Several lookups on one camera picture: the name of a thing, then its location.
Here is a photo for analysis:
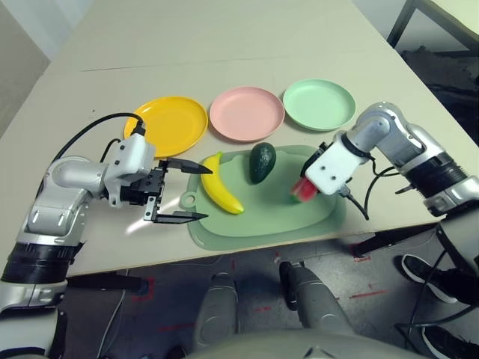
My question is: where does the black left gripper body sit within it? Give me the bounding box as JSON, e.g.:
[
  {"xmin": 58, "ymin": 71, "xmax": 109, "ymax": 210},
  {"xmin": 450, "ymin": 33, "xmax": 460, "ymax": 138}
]
[{"xmin": 120, "ymin": 166, "xmax": 168, "ymax": 207}]

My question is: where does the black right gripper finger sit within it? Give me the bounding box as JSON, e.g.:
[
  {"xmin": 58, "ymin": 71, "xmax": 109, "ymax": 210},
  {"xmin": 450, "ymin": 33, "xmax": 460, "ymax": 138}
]
[{"xmin": 300, "ymin": 147, "xmax": 323, "ymax": 177}]

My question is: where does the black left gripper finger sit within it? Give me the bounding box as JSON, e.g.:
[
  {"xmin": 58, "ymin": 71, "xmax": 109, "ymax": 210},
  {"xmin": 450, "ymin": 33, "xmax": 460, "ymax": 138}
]
[
  {"xmin": 144, "ymin": 197, "xmax": 210, "ymax": 225},
  {"xmin": 159, "ymin": 157, "xmax": 214, "ymax": 175}
]

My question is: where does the red toy watermelon slice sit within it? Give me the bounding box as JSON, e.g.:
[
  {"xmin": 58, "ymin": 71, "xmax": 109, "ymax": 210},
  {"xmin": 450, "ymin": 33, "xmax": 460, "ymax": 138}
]
[{"xmin": 290, "ymin": 178, "xmax": 319, "ymax": 204}]

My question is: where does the yellow toy banana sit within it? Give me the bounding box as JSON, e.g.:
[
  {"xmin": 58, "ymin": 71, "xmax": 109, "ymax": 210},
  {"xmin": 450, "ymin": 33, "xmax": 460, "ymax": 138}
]
[{"xmin": 201, "ymin": 151, "xmax": 245, "ymax": 215}]

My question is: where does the dark green toy avocado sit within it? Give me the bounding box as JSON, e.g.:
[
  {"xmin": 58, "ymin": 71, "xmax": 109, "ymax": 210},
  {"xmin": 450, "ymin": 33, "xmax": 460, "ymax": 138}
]
[{"xmin": 248, "ymin": 142, "xmax": 277, "ymax": 185}]

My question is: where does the mint green plastic plate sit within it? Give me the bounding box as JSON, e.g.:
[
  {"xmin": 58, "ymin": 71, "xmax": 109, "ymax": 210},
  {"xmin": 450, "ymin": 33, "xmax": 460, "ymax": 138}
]
[{"xmin": 282, "ymin": 78, "xmax": 356, "ymax": 132}]

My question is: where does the yellow plastic plate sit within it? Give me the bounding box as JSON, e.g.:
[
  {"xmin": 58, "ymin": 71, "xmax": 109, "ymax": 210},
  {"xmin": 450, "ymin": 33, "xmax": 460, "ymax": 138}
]
[{"xmin": 123, "ymin": 96, "xmax": 209, "ymax": 159}]

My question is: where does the green cutting board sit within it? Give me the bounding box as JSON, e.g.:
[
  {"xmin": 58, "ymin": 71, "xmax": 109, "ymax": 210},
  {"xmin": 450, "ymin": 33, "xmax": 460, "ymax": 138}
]
[{"xmin": 179, "ymin": 144, "xmax": 347, "ymax": 251}]

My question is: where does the pink plastic plate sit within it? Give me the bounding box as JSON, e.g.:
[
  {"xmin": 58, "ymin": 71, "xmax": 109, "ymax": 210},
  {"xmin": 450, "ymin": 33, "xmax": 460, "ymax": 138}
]
[{"xmin": 209, "ymin": 85, "xmax": 285, "ymax": 144}]

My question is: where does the black table support bar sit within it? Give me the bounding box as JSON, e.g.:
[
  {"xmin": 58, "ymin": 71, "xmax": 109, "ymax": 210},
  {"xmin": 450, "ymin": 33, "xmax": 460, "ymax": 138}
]
[
  {"xmin": 65, "ymin": 274, "xmax": 150, "ymax": 295},
  {"xmin": 357, "ymin": 224, "xmax": 442, "ymax": 255}
]

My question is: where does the grey left robot leg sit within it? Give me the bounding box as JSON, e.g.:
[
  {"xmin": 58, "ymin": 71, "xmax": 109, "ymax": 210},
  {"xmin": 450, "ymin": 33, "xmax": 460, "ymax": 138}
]
[{"xmin": 195, "ymin": 272, "xmax": 240, "ymax": 347}]

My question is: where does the grey robot leg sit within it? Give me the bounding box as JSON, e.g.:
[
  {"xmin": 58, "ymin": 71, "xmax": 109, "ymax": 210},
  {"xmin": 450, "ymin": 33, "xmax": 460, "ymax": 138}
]
[
  {"xmin": 279, "ymin": 260, "xmax": 355, "ymax": 336},
  {"xmin": 195, "ymin": 272, "xmax": 240, "ymax": 347}
]

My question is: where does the grey right robot leg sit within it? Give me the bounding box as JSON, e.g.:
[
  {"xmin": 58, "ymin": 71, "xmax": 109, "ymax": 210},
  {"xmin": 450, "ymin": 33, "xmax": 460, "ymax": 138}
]
[{"xmin": 279, "ymin": 260, "xmax": 355, "ymax": 336}]

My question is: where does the side table with black legs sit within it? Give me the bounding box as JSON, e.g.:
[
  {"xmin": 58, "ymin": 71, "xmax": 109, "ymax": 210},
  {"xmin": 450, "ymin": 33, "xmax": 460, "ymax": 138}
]
[{"xmin": 386, "ymin": 0, "xmax": 479, "ymax": 57}]

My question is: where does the black shoe white sole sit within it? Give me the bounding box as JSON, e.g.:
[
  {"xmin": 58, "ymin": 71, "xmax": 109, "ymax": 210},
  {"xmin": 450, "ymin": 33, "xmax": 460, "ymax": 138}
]
[
  {"xmin": 401, "ymin": 254, "xmax": 460, "ymax": 304},
  {"xmin": 421, "ymin": 324, "xmax": 479, "ymax": 359}
]

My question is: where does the grey robot torso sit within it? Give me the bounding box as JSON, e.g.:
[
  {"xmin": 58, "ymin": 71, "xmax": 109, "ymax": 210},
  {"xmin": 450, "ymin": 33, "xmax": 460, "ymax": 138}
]
[{"xmin": 190, "ymin": 328, "xmax": 424, "ymax": 359}]

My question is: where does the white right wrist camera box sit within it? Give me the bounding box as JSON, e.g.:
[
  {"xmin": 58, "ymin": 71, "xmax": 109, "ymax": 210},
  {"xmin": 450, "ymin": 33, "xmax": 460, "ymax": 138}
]
[{"xmin": 305, "ymin": 140, "xmax": 370, "ymax": 196}]

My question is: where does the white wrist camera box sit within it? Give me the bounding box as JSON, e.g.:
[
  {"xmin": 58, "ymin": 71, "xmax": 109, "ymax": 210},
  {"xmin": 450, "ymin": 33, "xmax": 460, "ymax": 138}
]
[
  {"xmin": 305, "ymin": 140, "xmax": 370, "ymax": 196},
  {"xmin": 103, "ymin": 132, "xmax": 156, "ymax": 209}
]

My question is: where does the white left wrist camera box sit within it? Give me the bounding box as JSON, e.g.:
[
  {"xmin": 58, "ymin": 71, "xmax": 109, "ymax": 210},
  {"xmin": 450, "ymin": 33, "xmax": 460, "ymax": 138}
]
[{"xmin": 103, "ymin": 132, "xmax": 156, "ymax": 209}]

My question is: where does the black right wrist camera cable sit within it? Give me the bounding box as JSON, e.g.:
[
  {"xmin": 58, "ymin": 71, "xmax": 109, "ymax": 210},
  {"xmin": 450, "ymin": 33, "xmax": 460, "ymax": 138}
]
[{"xmin": 338, "ymin": 156, "xmax": 416, "ymax": 221}]

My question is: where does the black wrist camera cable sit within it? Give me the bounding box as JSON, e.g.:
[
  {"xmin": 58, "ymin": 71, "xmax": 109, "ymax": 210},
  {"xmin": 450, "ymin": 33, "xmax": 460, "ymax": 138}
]
[
  {"xmin": 338, "ymin": 156, "xmax": 416, "ymax": 221},
  {"xmin": 52, "ymin": 112, "xmax": 147, "ymax": 173}
]

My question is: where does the black left wrist camera cable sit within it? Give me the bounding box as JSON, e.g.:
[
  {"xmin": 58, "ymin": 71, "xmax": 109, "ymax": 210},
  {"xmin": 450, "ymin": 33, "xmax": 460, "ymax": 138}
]
[{"xmin": 52, "ymin": 112, "xmax": 147, "ymax": 173}]

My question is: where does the white floor cable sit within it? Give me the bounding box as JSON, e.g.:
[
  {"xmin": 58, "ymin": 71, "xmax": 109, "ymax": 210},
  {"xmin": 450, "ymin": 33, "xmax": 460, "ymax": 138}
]
[{"xmin": 101, "ymin": 289, "xmax": 126, "ymax": 351}]

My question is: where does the black floor cable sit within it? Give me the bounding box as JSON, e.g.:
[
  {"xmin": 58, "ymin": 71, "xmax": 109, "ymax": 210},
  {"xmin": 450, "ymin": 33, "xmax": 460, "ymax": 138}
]
[{"xmin": 394, "ymin": 246, "xmax": 479, "ymax": 332}]

